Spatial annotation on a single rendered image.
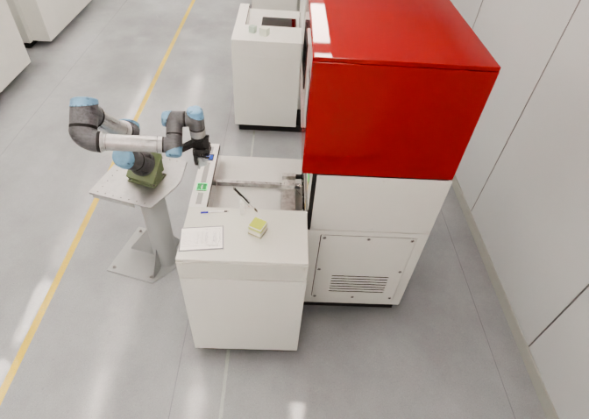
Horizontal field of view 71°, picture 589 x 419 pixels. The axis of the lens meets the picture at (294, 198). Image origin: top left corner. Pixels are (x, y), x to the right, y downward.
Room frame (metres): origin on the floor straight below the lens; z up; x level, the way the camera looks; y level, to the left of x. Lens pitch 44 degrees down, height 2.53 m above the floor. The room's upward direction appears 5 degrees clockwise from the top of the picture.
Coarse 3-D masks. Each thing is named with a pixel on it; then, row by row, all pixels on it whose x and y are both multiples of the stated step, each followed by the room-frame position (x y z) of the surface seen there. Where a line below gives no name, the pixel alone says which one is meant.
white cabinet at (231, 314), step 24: (192, 288) 1.15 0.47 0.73; (216, 288) 1.15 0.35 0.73; (240, 288) 1.16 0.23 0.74; (264, 288) 1.17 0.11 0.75; (288, 288) 1.18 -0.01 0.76; (192, 312) 1.14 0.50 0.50; (216, 312) 1.15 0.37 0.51; (240, 312) 1.16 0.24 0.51; (264, 312) 1.17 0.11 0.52; (288, 312) 1.18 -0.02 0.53; (216, 336) 1.15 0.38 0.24; (240, 336) 1.16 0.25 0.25; (264, 336) 1.17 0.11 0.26; (288, 336) 1.18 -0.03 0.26
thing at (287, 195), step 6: (282, 180) 1.85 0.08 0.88; (288, 180) 1.85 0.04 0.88; (294, 180) 1.86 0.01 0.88; (282, 192) 1.74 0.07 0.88; (288, 192) 1.75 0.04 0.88; (294, 192) 1.75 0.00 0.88; (282, 198) 1.69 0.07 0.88; (288, 198) 1.70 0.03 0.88; (294, 198) 1.70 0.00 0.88; (282, 204) 1.64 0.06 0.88; (288, 204) 1.65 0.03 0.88; (294, 204) 1.65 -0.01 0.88
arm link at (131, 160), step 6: (114, 156) 1.69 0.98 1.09; (120, 156) 1.69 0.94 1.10; (126, 156) 1.68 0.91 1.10; (132, 156) 1.70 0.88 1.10; (138, 156) 1.74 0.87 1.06; (114, 162) 1.67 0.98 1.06; (120, 162) 1.66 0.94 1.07; (126, 162) 1.66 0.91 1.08; (132, 162) 1.68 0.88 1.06; (138, 162) 1.72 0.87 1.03; (126, 168) 1.67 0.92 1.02; (132, 168) 1.70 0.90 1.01; (138, 168) 1.73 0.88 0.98
